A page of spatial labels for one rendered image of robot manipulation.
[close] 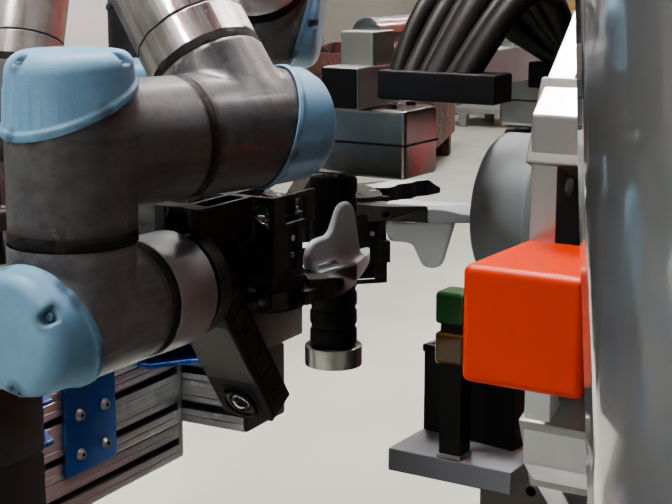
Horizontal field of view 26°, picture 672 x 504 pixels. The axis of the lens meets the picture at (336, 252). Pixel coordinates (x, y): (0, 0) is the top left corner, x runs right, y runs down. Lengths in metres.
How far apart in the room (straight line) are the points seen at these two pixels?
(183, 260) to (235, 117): 0.09
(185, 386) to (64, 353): 0.96
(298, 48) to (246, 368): 0.77
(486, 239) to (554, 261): 0.32
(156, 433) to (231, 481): 1.28
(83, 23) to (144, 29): 4.03
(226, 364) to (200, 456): 2.17
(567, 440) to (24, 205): 0.37
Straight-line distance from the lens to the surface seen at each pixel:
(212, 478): 3.03
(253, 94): 0.89
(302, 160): 0.91
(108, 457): 1.66
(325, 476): 3.03
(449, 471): 1.81
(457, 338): 1.75
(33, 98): 0.81
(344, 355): 1.10
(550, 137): 0.90
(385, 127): 1.04
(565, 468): 0.94
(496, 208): 1.15
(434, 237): 1.32
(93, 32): 5.00
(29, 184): 0.82
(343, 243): 1.05
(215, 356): 0.99
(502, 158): 1.17
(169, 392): 1.75
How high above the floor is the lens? 1.06
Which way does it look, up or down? 12 degrees down
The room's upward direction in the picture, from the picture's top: straight up
